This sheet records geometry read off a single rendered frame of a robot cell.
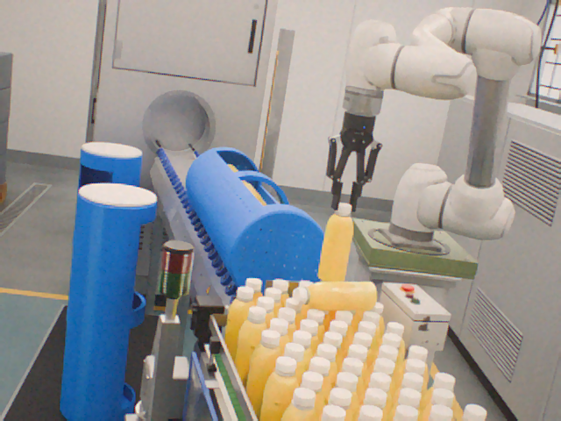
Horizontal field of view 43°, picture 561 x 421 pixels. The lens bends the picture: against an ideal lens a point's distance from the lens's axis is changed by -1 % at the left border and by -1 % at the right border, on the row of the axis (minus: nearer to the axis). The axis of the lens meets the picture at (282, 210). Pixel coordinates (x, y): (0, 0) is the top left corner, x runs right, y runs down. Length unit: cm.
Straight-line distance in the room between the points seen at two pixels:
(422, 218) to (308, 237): 57
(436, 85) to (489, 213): 85
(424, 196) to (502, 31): 63
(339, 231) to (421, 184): 75
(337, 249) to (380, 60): 46
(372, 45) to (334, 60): 557
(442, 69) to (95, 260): 150
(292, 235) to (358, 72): 55
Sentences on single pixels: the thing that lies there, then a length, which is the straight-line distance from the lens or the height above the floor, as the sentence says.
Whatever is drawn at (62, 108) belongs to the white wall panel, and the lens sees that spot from 735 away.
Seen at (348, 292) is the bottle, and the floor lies 114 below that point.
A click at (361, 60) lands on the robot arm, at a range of 166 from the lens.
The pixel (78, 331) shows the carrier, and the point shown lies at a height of 53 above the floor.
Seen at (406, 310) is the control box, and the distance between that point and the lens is 183.
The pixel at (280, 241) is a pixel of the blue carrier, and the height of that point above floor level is 114.
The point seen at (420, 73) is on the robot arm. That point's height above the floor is 166.
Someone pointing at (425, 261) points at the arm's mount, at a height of 104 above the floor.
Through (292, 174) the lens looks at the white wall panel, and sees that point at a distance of 733.
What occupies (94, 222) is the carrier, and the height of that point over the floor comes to 95.
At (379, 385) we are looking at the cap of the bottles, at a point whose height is 108.
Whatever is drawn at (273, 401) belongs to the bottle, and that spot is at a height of 102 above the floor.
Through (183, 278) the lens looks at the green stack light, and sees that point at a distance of 146.
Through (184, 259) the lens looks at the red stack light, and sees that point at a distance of 145.
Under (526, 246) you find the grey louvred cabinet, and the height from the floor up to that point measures 86.
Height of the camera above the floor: 171
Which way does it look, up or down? 14 degrees down
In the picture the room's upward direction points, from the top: 9 degrees clockwise
